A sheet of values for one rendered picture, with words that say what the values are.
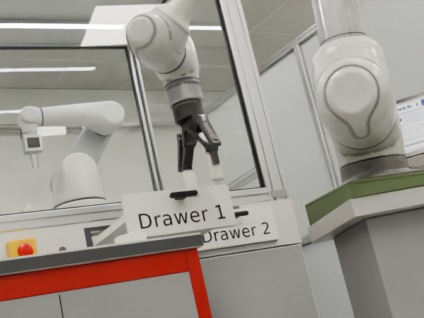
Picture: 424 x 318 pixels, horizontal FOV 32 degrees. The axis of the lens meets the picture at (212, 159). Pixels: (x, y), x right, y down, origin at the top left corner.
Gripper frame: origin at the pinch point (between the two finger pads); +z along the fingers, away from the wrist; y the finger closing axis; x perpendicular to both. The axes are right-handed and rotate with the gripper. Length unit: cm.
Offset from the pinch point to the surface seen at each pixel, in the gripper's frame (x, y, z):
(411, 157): -78, 11, -5
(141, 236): 21.4, -6.7, 11.9
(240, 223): -31, 40, 3
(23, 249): 37, 34, 3
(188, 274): 17.4, -17.1, 23.0
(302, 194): -149, 172, -34
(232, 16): -47, 42, -69
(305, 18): -254, 258, -189
